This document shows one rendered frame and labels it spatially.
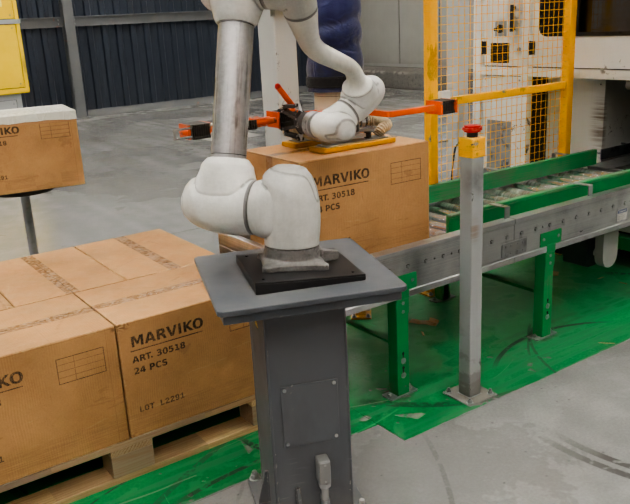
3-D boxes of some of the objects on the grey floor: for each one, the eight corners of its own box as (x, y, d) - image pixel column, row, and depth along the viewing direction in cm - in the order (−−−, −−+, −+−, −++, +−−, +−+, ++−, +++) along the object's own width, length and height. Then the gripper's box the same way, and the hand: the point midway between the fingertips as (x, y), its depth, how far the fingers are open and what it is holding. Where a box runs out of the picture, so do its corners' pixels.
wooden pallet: (172, 338, 366) (169, 310, 361) (287, 418, 287) (285, 383, 282) (-109, 420, 301) (-117, 387, 297) (-60, 554, 222) (-70, 511, 218)
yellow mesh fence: (559, 247, 471) (576, -129, 409) (572, 251, 463) (592, -133, 402) (417, 292, 408) (412, -145, 346) (430, 297, 400) (427, -149, 338)
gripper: (300, 100, 260) (264, 95, 278) (303, 149, 265) (267, 141, 283) (318, 98, 264) (281, 93, 282) (320, 146, 269) (284, 139, 287)
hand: (279, 118), depth 280 cm, fingers closed on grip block, 4 cm apart
